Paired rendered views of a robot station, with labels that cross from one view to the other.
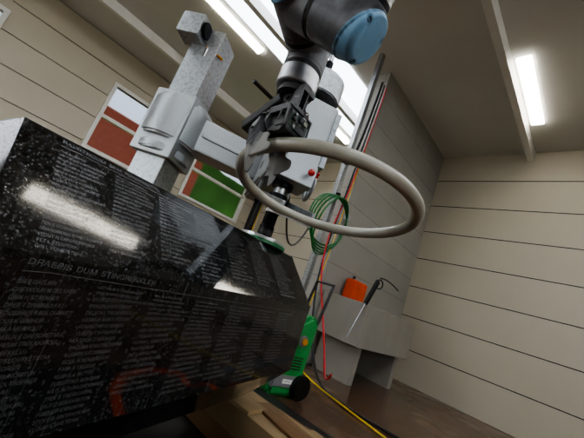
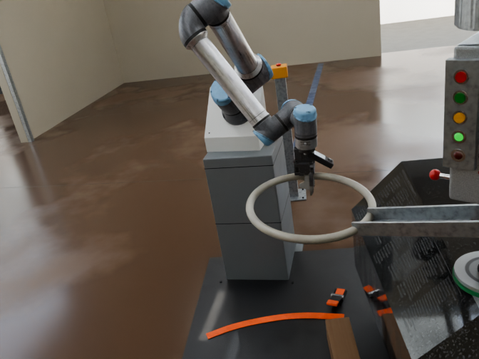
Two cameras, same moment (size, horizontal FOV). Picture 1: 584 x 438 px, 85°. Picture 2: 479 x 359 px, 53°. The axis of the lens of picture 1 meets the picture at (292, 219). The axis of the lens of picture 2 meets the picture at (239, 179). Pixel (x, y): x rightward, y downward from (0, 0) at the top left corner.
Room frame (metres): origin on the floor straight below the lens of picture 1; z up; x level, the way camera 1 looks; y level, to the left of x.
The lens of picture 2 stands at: (2.05, -1.09, 1.83)
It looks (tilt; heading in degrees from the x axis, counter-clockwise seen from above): 24 degrees down; 149
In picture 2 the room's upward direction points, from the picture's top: 10 degrees counter-clockwise
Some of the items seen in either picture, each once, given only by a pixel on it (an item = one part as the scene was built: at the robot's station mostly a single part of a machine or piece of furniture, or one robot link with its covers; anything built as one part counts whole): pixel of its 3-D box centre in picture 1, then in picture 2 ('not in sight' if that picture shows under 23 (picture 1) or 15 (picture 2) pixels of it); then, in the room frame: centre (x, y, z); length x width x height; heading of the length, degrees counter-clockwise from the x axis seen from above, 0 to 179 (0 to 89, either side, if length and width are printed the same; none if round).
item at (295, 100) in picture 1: (287, 116); (305, 159); (0.61, 0.08, 1.04); 0.09 x 0.08 x 0.12; 43
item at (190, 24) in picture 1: (195, 29); not in sight; (1.74, 0.97, 2.00); 0.20 x 0.18 x 0.15; 49
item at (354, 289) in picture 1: (356, 291); not in sight; (4.15, -1.11, 1.00); 0.50 x 0.22 x 0.33; 133
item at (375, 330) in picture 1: (362, 342); not in sight; (4.08, -1.35, 0.43); 1.30 x 0.62 x 0.86; 133
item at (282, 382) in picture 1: (295, 331); not in sight; (2.55, -0.32, 0.43); 0.35 x 0.35 x 0.87; 34
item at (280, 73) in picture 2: not in sight; (286, 134); (-0.77, 1.07, 0.54); 0.20 x 0.20 x 1.09; 49
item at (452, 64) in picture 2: (327, 143); (461, 115); (1.38, -0.03, 1.40); 0.08 x 0.03 x 0.28; 14
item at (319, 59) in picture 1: (308, 54); (305, 122); (0.63, 0.09, 1.20); 0.10 x 0.09 x 0.12; 159
